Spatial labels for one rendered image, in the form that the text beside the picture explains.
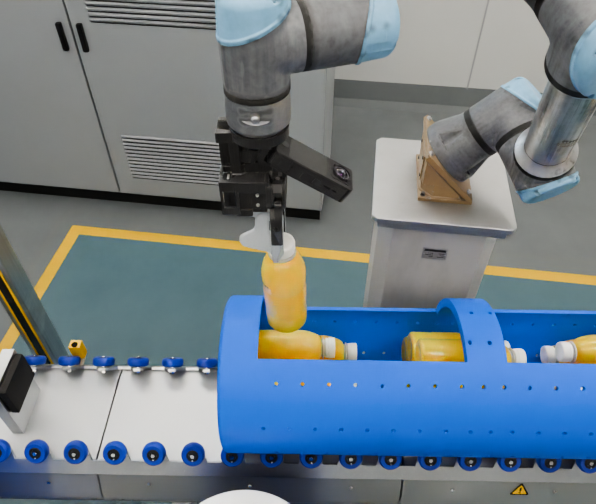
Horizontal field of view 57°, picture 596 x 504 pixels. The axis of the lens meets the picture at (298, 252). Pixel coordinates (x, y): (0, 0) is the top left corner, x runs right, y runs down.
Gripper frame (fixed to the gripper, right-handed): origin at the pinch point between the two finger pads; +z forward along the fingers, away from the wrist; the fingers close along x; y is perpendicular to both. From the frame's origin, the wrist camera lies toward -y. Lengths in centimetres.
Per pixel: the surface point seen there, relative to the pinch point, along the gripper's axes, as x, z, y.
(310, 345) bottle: -3.9, 30.3, -4.5
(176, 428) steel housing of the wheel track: 3, 50, 23
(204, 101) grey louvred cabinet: -164, 73, 43
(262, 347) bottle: -3.2, 30.3, 4.4
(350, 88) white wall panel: -282, 131, -31
